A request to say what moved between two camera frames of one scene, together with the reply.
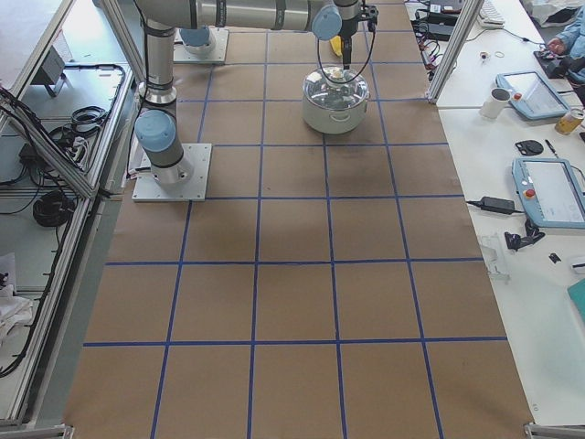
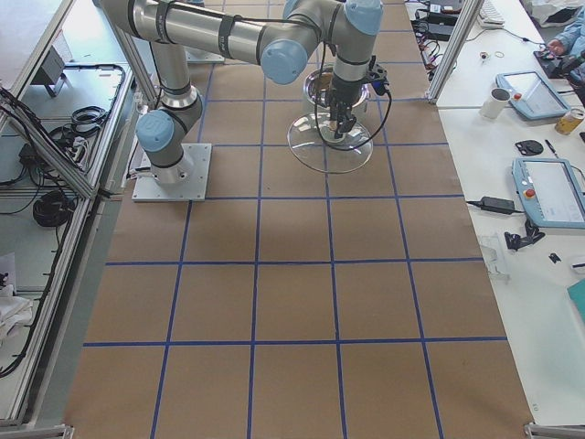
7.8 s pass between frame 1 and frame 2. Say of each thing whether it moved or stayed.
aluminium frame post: stayed
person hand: stayed
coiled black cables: stayed
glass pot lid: moved
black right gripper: moved
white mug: stayed
